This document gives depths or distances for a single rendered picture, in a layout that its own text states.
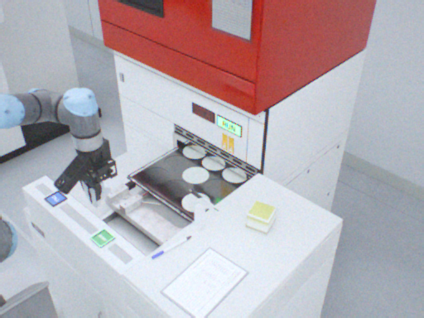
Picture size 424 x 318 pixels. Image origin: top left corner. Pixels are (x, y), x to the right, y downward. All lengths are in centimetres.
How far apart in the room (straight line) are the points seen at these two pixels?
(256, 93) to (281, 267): 53
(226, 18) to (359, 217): 189
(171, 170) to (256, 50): 63
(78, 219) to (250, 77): 71
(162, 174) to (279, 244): 57
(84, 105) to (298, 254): 74
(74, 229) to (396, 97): 213
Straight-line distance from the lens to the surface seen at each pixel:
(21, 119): 112
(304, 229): 148
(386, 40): 292
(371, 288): 265
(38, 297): 132
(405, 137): 310
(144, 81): 195
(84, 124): 117
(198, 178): 173
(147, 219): 161
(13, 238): 149
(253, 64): 141
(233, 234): 143
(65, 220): 155
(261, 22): 135
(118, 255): 141
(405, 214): 313
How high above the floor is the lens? 201
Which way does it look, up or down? 37 degrees down
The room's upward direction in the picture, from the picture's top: 1 degrees clockwise
